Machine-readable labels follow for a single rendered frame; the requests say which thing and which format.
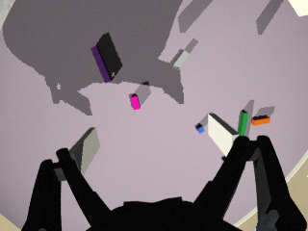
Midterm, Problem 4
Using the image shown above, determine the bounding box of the magenta rod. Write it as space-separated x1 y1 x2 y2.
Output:
131 95 141 110

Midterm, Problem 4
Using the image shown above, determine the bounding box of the orange rod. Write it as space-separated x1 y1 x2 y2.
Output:
252 116 270 125

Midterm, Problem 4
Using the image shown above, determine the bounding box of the green rod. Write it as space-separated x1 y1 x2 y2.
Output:
238 112 248 136

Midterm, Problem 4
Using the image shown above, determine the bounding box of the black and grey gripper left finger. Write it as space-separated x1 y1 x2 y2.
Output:
21 127 130 231

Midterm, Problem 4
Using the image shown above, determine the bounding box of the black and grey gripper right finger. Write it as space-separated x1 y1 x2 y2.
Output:
169 114 307 231

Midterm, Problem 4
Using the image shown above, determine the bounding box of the purple rod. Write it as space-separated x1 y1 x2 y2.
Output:
90 46 113 84

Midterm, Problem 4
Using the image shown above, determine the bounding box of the grey rod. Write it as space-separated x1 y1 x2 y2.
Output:
172 50 190 69

